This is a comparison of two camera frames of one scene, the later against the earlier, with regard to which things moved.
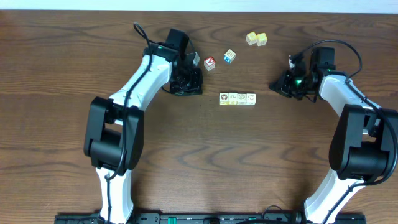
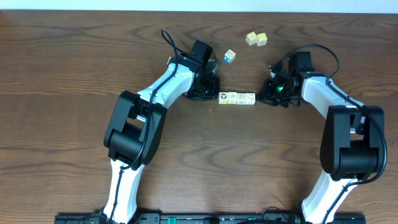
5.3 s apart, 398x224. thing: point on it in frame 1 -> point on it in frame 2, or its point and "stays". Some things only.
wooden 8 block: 251,99 stays
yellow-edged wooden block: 232,98 stays
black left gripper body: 186,86 -> 204,90
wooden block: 242,99 stays
